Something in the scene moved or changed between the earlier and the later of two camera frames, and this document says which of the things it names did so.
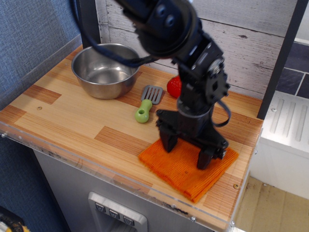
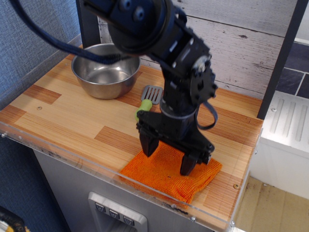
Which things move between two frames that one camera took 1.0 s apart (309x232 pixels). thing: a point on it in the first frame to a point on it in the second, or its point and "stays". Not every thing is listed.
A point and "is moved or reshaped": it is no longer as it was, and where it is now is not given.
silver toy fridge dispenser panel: [107, 215] stays
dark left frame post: [90, 21] stays
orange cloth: [180, 166] is moved or reshaped
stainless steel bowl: [101, 77] stays
